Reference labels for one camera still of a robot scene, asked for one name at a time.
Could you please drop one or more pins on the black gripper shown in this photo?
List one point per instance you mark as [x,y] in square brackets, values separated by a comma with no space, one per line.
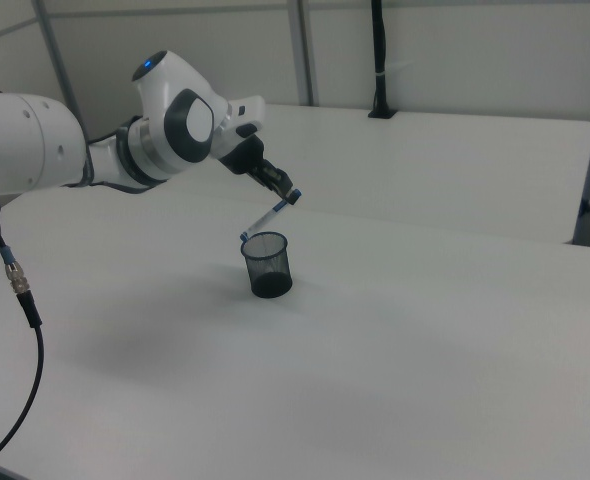
[245,155]

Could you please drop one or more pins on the white marker with blue cap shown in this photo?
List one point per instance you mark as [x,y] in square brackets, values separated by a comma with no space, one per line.
[267,217]

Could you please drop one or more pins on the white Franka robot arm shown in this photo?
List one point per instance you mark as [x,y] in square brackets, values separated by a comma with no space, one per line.
[40,145]

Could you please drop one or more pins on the black mesh pen cup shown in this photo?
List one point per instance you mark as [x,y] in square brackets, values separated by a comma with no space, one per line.
[267,265]

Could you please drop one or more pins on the black pole with clamp base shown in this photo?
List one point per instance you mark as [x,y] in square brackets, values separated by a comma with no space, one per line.
[381,55]

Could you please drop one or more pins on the grey metal frame post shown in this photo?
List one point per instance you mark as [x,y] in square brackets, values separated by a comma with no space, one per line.
[305,50]
[60,65]

